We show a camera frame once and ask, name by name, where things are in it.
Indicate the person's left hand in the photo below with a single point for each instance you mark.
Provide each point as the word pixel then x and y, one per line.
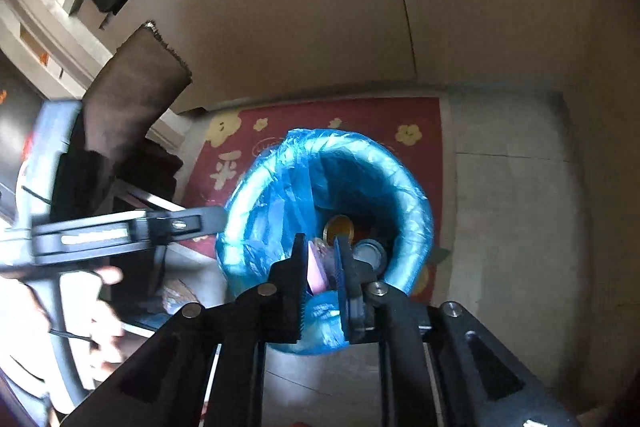
pixel 25 322

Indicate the white cabinet with niche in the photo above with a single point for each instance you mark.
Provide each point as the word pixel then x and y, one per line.
pixel 55 37

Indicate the red floor mat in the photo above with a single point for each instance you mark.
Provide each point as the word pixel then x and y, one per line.
pixel 300 117

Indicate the red drink can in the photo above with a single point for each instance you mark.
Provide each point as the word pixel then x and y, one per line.
pixel 367 252

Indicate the beige kitchen cabinet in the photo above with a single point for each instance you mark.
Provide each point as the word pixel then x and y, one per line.
pixel 300 7

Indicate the pink packet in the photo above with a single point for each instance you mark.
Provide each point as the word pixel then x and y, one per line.
pixel 316 269

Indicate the red gold patterned can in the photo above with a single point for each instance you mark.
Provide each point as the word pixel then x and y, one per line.
pixel 337 229

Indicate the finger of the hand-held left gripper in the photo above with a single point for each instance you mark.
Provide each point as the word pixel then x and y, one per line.
pixel 190 224
pixel 52 127

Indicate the brown tablecloth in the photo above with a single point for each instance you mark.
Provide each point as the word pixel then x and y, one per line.
pixel 135 82

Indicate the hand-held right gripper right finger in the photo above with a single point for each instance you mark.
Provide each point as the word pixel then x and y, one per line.
pixel 342 292

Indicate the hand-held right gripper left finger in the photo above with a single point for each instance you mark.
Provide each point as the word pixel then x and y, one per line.
pixel 300 292

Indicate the grey folding table frame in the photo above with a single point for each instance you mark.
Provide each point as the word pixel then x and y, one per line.
pixel 150 199

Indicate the white trash bin blue liner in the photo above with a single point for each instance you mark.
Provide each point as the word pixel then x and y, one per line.
pixel 400 207

